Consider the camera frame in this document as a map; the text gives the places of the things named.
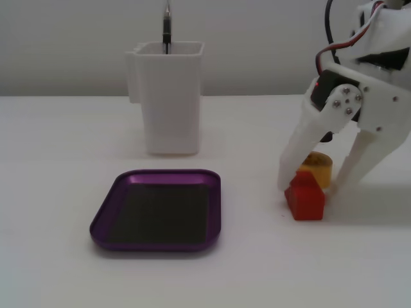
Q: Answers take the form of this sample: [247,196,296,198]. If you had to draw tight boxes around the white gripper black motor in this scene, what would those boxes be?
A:
[277,57,411,195]

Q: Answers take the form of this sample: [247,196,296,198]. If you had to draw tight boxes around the red cube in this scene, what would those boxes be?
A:
[284,169,327,222]

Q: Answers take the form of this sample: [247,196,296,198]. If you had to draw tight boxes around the yellow tape roll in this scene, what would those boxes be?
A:
[298,151,333,190]

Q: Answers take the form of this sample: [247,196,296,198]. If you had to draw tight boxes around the white rectangular plastic container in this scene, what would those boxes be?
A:
[124,40,206,157]

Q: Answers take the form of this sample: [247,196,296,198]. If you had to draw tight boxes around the purple metal tray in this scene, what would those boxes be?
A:
[89,168,222,253]

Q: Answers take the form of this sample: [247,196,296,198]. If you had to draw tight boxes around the black clear ballpoint pen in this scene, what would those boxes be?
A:
[162,0,173,55]

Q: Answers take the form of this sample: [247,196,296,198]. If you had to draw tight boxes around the red white servo wire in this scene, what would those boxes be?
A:
[314,0,388,76]

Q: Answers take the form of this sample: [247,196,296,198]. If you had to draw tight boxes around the black cable with plug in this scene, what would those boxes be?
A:
[324,0,343,65]

